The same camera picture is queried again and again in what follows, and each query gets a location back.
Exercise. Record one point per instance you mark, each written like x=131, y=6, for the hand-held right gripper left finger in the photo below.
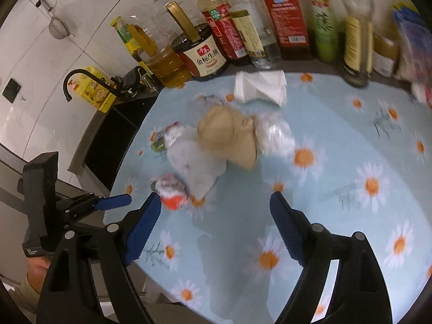
x=145, y=224

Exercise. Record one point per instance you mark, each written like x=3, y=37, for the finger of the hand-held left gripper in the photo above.
x=114, y=201
x=87, y=223

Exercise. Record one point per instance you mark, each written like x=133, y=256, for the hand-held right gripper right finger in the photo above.
x=287, y=224

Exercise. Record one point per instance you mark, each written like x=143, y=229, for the white orange snack wrapper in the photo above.
x=170, y=192

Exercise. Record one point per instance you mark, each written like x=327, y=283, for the grey white plastic bag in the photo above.
x=192, y=165

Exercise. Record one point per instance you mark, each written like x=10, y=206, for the red green snack wrapper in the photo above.
x=163, y=138

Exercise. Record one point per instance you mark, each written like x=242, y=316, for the clear plastic wrapper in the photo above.
x=275, y=135

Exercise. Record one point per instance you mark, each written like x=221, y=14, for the brown paper cone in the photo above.
x=226, y=131

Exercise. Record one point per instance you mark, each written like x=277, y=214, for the white tissue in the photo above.
x=260, y=86

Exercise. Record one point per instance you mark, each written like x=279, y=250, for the person's left forearm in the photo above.
x=35, y=268

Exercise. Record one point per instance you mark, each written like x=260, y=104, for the black sink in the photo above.
x=111, y=141

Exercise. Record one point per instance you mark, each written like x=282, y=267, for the daisy print blue tablecloth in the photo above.
x=337, y=141

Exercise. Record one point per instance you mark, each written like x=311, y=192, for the yellow detergent bottle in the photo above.
x=98, y=98

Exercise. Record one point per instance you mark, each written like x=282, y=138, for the black sink accessory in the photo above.
x=133, y=77

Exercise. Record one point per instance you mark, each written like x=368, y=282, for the black faucet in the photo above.
x=82, y=71

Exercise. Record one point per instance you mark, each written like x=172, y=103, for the large clear cooking oil bottle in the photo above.
x=168, y=64

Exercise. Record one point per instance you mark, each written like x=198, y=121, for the metal strainer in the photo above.
x=59, y=28

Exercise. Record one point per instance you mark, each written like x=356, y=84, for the small yellow-green bottle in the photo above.
x=123, y=33

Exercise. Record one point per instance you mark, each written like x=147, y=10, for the dark soy sauce jug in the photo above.
x=202, y=57

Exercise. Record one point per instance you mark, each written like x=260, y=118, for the clear bottle olive label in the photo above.
x=249, y=33

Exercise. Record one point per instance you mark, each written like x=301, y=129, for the tan label jar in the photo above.
x=384, y=50

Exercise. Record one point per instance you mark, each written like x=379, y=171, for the clear bottle yellow label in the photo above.
x=356, y=33

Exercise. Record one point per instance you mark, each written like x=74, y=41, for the green label bottle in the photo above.
x=324, y=23

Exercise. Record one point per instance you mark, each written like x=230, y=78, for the dark bottle red label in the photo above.
x=287, y=17

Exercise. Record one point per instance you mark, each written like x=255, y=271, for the tall red label sauce bottle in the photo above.
x=222, y=23

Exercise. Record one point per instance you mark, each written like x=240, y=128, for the blue white packet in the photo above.
x=411, y=40

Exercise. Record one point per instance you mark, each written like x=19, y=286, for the black wall socket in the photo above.
x=10, y=90

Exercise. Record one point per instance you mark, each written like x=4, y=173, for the black wall hook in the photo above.
x=39, y=3

